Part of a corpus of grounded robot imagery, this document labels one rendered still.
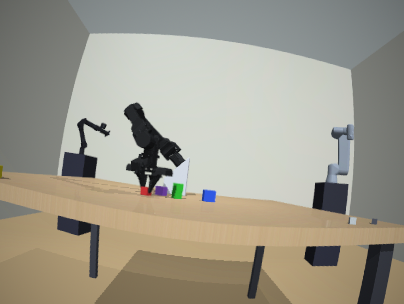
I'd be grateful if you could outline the purple block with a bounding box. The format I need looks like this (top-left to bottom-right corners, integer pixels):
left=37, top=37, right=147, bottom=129
left=155, top=186, right=168, bottom=196

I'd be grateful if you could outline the blue block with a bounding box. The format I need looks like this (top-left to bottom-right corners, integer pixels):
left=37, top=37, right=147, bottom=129
left=202, top=190, right=216, bottom=202

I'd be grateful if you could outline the red block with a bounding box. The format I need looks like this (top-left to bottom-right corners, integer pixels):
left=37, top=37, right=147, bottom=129
left=140, top=187, right=152, bottom=195

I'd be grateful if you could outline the green block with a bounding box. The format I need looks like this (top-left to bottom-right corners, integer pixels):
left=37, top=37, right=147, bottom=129
left=172, top=183, right=183, bottom=191
left=171, top=190, right=182, bottom=199

